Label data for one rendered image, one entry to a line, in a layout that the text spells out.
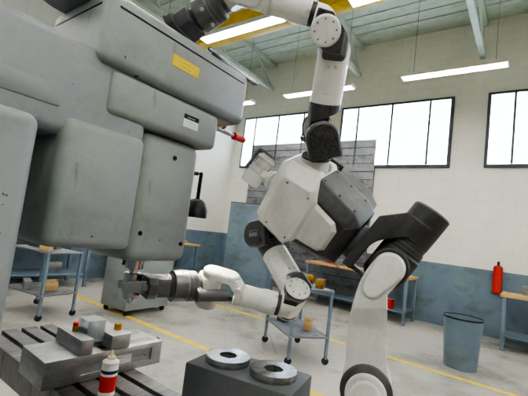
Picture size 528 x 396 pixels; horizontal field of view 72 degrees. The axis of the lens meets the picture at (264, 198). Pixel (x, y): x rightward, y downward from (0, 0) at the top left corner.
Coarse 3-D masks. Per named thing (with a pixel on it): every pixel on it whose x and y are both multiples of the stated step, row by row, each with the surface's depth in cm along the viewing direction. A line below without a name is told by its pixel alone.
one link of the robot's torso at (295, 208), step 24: (288, 168) 108; (312, 168) 108; (336, 168) 116; (288, 192) 108; (312, 192) 104; (336, 192) 107; (360, 192) 115; (264, 216) 116; (288, 216) 111; (312, 216) 107; (336, 216) 104; (360, 216) 107; (288, 240) 114; (312, 240) 110; (336, 240) 107
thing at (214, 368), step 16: (208, 352) 74; (224, 352) 75; (240, 352) 76; (192, 368) 70; (208, 368) 69; (224, 368) 69; (240, 368) 70; (256, 368) 68; (272, 368) 71; (288, 368) 70; (192, 384) 69; (208, 384) 68; (224, 384) 67; (240, 384) 65; (256, 384) 64; (272, 384) 65; (288, 384) 66; (304, 384) 68
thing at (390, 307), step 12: (60, 264) 653; (324, 264) 772; (336, 264) 773; (12, 276) 574; (24, 276) 589; (36, 276) 603; (84, 276) 665; (348, 300) 737; (504, 300) 585; (396, 312) 680; (408, 312) 697; (504, 312) 583; (504, 324) 633; (504, 336) 580; (516, 336) 586
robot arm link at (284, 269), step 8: (272, 248) 124; (280, 248) 124; (264, 256) 125; (272, 256) 122; (280, 256) 121; (288, 256) 122; (272, 264) 121; (280, 264) 119; (288, 264) 119; (272, 272) 121; (280, 272) 118; (288, 272) 117; (296, 272) 116; (280, 280) 117; (288, 280) 111; (296, 280) 112; (304, 280) 113; (280, 288) 117; (288, 288) 109; (296, 288) 110; (304, 288) 110; (296, 296) 107; (304, 296) 108; (288, 320) 114
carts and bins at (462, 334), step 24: (48, 264) 446; (24, 288) 461; (48, 288) 470; (312, 288) 417; (72, 312) 481; (264, 336) 470; (288, 336) 401; (312, 336) 409; (456, 336) 456; (480, 336) 454; (288, 360) 398; (456, 360) 454
